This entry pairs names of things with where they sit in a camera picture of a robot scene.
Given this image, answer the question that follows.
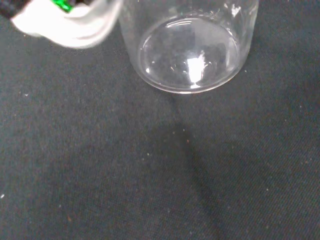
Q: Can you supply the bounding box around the black bench cloth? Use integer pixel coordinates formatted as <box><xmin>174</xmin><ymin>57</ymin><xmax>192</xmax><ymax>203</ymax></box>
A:
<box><xmin>0</xmin><ymin>0</ymin><xmax>320</xmax><ymax>240</ymax></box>

